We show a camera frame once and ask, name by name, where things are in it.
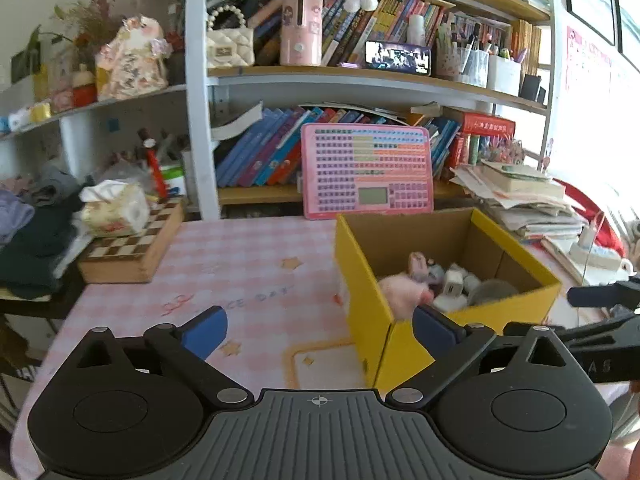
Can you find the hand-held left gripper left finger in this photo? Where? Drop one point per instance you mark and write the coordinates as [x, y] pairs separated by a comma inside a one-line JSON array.
[[205, 332]]

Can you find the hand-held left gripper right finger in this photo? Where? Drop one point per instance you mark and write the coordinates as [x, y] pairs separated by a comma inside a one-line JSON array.
[[435, 332]]

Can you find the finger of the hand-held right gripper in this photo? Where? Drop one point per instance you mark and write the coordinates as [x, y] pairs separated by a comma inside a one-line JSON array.
[[600, 295], [605, 330]]

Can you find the white spray bottle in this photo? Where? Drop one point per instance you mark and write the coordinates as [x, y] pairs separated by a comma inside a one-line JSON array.
[[447, 304]]

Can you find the white charger plug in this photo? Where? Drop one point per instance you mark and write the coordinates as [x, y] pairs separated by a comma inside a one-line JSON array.
[[453, 285]]

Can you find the pink plush pig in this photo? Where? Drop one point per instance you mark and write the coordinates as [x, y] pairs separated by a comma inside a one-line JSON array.
[[400, 292]]

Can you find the yellow cardboard box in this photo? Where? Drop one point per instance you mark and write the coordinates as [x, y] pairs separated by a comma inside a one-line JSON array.
[[370, 305]]

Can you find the pink cylinder container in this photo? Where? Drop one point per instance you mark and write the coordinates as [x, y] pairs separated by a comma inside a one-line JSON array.
[[301, 30]]

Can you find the white power strip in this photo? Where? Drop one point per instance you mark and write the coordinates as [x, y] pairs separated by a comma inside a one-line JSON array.
[[597, 257]]

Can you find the white power adapter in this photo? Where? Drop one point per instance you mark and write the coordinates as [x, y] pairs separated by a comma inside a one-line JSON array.
[[588, 237]]

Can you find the red cloth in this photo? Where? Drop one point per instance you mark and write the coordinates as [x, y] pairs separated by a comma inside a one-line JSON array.
[[607, 230]]

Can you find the pink checked tablecloth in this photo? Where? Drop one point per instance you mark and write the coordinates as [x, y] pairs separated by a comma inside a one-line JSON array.
[[240, 260]]

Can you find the wooden chessboard box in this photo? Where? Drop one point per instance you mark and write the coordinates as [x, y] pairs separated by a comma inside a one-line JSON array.
[[130, 260]]

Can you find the pile of papers and books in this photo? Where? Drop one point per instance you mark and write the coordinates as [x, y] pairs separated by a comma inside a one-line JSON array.
[[520, 200]]

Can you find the floral tissue pack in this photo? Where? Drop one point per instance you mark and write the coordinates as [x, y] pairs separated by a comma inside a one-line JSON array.
[[117, 212]]

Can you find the green white jar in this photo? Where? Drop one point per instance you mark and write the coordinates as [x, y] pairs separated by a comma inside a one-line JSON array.
[[174, 180]]

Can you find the red pen white cap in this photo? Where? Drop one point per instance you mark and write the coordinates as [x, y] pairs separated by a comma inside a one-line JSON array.
[[156, 172]]

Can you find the pink learning board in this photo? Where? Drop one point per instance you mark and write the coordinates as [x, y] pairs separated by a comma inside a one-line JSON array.
[[365, 170]]

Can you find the dark green clothing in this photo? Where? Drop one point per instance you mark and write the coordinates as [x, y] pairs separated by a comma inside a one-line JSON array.
[[35, 260]]

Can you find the leaning thin booklets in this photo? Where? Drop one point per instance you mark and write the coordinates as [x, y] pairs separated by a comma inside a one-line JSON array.
[[445, 145]]

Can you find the row of blue books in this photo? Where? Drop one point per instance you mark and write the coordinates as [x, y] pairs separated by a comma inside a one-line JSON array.
[[260, 150]]

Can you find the white bookshelf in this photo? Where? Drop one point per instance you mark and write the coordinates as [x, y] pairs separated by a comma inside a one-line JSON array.
[[200, 135]]

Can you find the red dictionary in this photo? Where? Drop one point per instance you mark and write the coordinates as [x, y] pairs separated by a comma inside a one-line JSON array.
[[487, 122]]

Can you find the grey cloth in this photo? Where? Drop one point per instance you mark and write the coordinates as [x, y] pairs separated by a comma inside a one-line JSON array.
[[57, 185]]

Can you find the purple cloth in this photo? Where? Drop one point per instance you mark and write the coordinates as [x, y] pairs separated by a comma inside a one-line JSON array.
[[15, 217]]

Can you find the white pen holder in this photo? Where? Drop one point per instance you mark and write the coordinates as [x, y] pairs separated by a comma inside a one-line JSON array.
[[504, 76]]

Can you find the clear pen holder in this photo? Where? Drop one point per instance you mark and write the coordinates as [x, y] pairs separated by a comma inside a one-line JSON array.
[[462, 62]]

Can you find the red jar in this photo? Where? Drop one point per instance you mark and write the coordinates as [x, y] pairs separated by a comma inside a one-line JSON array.
[[85, 90]]

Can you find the smartphone with lit screen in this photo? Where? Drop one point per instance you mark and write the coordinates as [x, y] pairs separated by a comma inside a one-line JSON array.
[[397, 57]]

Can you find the floral decorative sign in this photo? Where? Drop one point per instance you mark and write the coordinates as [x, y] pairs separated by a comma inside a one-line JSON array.
[[132, 60]]

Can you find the white quilted handbag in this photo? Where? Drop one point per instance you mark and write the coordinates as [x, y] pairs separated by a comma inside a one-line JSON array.
[[230, 45]]

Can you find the row of colourful books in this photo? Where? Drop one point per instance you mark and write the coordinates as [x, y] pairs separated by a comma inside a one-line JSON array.
[[380, 20]]

